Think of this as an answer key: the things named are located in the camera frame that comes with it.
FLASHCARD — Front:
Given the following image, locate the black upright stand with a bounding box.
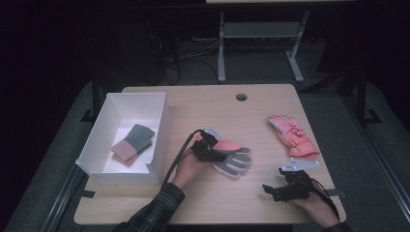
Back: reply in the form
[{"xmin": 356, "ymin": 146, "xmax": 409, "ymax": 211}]
[
  {"xmin": 80, "ymin": 61, "xmax": 104, "ymax": 124},
  {"xmin": 353, "ymin": 69, "xmax": 383, "ymax": 128}
]

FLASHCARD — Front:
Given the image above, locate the aluminium rail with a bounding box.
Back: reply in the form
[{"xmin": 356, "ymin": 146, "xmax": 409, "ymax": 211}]
[
  {"xmin": 341, "ymin": 96, "xmax": 410, "ymax": 224},
  {"xmin": 40, "ymin": 163, "xmax": 87, "ymax": 232}
]

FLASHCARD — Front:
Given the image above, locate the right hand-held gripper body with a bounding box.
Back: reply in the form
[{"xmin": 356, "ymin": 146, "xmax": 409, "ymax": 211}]
[{"xmin": 276, "ymin": 158, "xmax": 320, "ymax": 202}]

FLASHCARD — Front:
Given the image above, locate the person's left hand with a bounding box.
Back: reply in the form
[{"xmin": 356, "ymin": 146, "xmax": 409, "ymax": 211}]
[{"xmin": 171, "ymin": 133, "xmax": 215, "ymax": 191}]

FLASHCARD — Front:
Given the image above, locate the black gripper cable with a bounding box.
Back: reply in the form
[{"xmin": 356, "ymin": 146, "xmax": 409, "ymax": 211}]
[
  {"xmin": 308, "ymin": 178, "xmax": 341, "ymax": 220},
  {"xmin": 161, "ymin": 129, "xmax": 205, "ymax": 188}
]

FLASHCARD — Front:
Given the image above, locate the bundle of floor cables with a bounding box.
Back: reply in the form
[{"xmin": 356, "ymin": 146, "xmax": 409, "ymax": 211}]
[{"xmin": 148, "ymin": 33, "xmax": 220, "ymax": 86}]

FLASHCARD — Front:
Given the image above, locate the pink padded ski glove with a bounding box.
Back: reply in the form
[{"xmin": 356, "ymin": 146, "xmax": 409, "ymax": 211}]
[{"xmin": 266, "ymin": 114, "xmax": 321, "ymax": 160}]

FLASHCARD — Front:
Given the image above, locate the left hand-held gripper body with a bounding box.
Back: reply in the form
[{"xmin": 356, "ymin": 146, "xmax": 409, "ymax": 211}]
[{"xmin": 191, "ymin": 128, "xmax": 222, "ymax": 161}]

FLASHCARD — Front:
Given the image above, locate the orange glove with grey palm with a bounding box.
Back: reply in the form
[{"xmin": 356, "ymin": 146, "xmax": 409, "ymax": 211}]
[{"xmin": 211, "ymin": 138, "xmax": 252, "ymax": 179}]

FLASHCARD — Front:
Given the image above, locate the white rectangular box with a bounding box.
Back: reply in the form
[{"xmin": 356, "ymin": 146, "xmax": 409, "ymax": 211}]
[{"xmin": 74, "ymin": 92, "xmax": 172, "ymax": 187}]

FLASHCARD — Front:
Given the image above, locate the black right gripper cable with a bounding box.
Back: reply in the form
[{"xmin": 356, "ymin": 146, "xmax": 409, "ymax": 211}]
[{"xmin": 308, "ymin": 178, "xmax": 341, "ymax": 220}]

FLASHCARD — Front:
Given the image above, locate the grey metal stand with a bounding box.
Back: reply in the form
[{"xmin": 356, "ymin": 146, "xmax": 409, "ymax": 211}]
[{"xmin": 217, "ymin": 9, "xmax": 310, "ymax": 84}]

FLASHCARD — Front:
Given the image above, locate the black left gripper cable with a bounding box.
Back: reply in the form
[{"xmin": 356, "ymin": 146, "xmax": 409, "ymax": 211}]
[{"xmin": 161, "ymin": 129, "xmax": 205, "ymax": 188}]

